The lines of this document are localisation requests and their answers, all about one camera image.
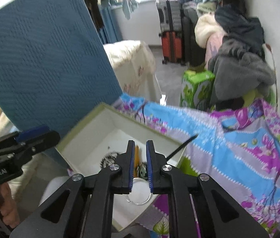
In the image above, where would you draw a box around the left hand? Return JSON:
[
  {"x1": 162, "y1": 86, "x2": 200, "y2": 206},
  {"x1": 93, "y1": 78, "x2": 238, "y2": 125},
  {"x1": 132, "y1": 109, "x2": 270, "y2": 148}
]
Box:
[{"x1": 0, "y1": 183, "x2": 20, "y2": 228}]

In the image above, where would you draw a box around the white cardboard box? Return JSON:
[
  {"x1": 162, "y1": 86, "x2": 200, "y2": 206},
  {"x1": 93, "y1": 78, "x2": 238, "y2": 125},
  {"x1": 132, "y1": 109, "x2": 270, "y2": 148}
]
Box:
[{"x1": 56, "y1": 104, "x2": 180, "y2": 235}]

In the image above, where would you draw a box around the orange gourd ornament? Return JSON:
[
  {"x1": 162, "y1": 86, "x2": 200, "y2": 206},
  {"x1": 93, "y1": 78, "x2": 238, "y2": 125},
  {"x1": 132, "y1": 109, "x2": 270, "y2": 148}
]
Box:
[{"x1": 133, "y1": 145, "x2": 139, "y2": 178}]

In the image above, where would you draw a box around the colourful floral cloth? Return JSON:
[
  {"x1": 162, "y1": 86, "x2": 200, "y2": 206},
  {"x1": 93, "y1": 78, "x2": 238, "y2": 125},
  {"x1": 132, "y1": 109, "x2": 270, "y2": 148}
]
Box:
[{"x1": 114, "y1": 94, "x2": 280, "y2": 237}]

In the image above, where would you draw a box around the silver bangle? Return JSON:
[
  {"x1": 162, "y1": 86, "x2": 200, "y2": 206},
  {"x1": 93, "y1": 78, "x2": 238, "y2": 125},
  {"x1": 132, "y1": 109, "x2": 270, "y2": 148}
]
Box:
[{"x1": 126, "y1": 178, "x2": 152, "y2": 206}]

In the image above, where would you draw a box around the cream fluffy garment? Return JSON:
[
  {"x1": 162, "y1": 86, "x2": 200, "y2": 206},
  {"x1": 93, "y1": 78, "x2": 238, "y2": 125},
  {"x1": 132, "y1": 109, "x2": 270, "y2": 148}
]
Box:
[{"x1": 194, "y1": 13, "x2": 227, "y2": 48}]

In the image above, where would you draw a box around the grey black suitcase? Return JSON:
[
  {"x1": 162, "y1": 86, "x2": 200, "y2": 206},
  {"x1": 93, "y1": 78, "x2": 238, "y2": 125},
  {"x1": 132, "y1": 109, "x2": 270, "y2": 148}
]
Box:
[{"x1": 156, "y1": 0, "x2": 182, "y2": 32}]

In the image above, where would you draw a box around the red suitcase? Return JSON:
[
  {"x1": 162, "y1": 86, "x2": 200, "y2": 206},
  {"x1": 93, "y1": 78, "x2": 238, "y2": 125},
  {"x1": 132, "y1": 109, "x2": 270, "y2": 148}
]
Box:
[{"x1": 159, "y1": 31, "x2": 183, "y2": 64}]

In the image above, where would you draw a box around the black coil hair tie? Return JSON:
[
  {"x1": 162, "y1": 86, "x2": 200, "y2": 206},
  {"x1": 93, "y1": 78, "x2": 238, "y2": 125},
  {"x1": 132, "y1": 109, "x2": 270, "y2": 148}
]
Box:
[{"x1": 100, "y1": 150, "x2": 120, "y2": 169}]

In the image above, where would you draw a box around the green cardboard box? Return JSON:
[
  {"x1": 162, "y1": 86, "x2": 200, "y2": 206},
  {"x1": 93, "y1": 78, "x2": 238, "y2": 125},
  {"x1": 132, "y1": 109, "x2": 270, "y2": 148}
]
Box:
[{"x1": 179, "y1": 70, "x2": 215, "y2": 111}]

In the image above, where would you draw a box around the dark blue garment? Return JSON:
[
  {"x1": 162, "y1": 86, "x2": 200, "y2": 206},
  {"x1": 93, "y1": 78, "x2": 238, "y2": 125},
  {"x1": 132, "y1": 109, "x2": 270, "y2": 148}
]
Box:
[{"x1": 215, "y1": 4, "x2": 265, "y2": 58}]

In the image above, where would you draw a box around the cream lace covered table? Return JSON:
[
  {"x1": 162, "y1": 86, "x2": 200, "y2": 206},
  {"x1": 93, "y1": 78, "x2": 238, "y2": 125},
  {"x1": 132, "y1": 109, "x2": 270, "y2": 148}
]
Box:
[{"x1": 104, "y1": 40, "x2": 162, "y2": 103}]

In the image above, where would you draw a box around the grey fleece garment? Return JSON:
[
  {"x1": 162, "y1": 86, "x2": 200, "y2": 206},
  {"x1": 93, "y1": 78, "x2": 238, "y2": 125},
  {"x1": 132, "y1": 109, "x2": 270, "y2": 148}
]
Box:
[{"x1": 208, "y1": 38, "x2": 275, "y2": 105}]

